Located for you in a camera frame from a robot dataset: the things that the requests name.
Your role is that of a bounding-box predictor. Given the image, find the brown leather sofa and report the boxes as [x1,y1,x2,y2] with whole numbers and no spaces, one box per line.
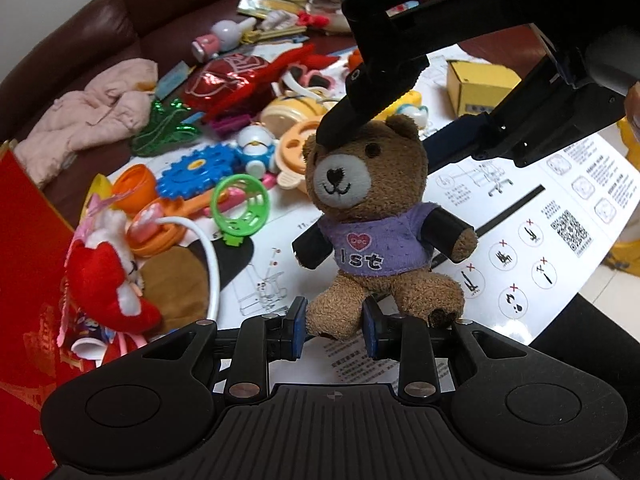
[0,0,361,221]

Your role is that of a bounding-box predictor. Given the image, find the brown teddy bear purple shirt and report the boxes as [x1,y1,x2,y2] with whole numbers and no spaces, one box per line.
[291,114,478,340]

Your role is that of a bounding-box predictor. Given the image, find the yellow plastic object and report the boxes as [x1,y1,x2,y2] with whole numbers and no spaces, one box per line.
[602,117,640,272]

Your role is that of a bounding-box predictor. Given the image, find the blue card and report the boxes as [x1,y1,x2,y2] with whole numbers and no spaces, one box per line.
[154,60,197,101]

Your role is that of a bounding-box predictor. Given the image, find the black felt piece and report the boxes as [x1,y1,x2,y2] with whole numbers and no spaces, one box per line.
[212,240,253,286]

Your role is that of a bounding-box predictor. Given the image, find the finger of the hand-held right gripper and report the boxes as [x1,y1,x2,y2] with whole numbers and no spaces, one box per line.
[316,0,431,151]
[424,109,516,173]

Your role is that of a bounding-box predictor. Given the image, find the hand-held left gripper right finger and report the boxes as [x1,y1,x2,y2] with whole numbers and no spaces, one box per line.
[362,296,532,405]

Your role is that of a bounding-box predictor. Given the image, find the pink jacket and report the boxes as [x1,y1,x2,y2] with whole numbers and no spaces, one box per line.
[14,58,160,188]

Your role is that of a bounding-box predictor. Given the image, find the magenta plastic toy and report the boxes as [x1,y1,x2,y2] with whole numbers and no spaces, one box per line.
[207,112,251,136]

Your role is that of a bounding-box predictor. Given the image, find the red gift bag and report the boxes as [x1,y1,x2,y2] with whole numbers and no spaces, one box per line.
[0,150,108,480]

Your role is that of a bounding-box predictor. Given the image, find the yellow plastic half ball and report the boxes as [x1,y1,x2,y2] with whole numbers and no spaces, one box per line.
[87,174,117,211]

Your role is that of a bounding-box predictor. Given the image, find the brown suede pouch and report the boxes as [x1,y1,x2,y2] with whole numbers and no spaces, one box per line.
[140,247,211,333]

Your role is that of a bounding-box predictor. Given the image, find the pink plastic stick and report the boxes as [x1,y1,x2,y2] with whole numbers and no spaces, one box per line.
[200,175,280,218]

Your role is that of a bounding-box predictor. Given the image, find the pink plastic loop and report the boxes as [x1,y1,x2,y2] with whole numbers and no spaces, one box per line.
[107,327,148,361]

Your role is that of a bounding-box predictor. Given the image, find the pink sunglasses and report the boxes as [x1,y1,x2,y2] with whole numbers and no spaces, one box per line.
[282,59,337,98]

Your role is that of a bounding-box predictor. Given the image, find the small purple cup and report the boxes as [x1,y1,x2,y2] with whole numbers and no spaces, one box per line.
[70,312,108,361]

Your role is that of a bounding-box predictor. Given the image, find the pink pig toy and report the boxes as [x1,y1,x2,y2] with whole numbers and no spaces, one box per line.
[191,17,257,63]

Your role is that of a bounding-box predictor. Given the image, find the yellow toy bowl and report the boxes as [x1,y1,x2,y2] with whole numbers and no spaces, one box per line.
[260,92,341,136]

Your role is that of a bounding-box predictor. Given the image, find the white rabbit plush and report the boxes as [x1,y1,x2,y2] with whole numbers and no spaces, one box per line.
[87,207,143,261]

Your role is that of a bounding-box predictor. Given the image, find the orange plastic half ball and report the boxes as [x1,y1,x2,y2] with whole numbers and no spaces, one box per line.
[111,164,162,211]

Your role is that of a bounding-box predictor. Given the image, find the orange toy pan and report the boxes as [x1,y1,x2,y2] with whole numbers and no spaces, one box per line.
[125,192,221,258]

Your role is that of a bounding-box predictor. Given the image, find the red heart foil balloon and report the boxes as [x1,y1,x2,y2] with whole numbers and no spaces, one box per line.
[181,52,273,111]

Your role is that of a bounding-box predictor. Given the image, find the peach plastic lidded bowl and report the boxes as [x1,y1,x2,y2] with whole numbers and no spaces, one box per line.
[272,120,326,193]

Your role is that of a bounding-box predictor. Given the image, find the green plastic ring toy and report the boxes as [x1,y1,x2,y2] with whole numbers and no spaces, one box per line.
[210,174,272,251]

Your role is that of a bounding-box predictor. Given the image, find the yellow cardboard box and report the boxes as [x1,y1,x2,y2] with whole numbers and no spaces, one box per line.
[446,59,523,120]

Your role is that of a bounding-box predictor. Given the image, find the blue white robot cat toy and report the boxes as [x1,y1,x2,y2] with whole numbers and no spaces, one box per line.
[234,125,280,180]

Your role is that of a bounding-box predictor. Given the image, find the white plastic hoop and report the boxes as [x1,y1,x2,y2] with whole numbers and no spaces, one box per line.
[150,216,222,322]

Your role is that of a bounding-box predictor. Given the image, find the white instruction sheet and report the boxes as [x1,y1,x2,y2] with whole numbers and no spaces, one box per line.
[107,42,640,386]

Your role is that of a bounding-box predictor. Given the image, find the red plush toy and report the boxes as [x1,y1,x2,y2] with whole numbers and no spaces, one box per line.
[66,241,163,333]

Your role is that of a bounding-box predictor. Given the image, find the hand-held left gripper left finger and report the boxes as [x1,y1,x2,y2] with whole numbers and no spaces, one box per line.
[141,296,308,405]

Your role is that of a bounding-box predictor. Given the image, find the pink frilly ribbon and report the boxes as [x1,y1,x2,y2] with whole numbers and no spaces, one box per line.
[80,192,131,241]

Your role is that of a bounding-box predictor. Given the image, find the pink toy dish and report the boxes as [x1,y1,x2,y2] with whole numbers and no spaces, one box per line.
[130,205,163,241]

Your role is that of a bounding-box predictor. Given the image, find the blue plastic gear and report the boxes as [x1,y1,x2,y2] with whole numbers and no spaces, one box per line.
[156,141,241,200]

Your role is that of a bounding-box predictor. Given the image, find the green tinsel bow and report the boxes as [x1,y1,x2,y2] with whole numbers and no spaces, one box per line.
[131,97,203,158]

